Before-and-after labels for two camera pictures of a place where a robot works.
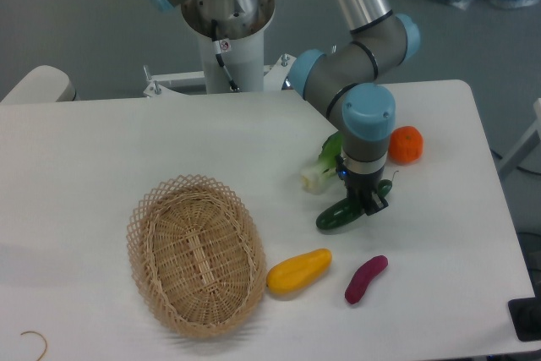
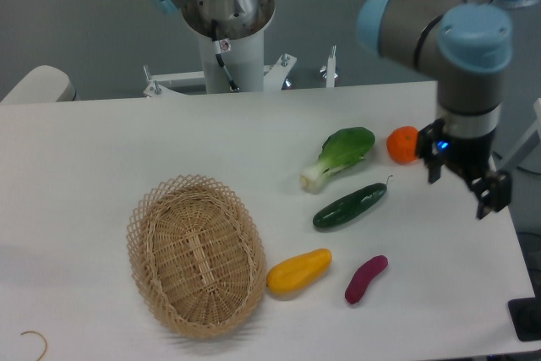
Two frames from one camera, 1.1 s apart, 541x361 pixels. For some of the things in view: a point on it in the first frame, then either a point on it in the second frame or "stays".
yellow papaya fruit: x=298 y=272 stays
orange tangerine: x=406 y=144 stays
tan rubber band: x=46 y=345 stays
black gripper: x=359 y=184 to x=470 y=155
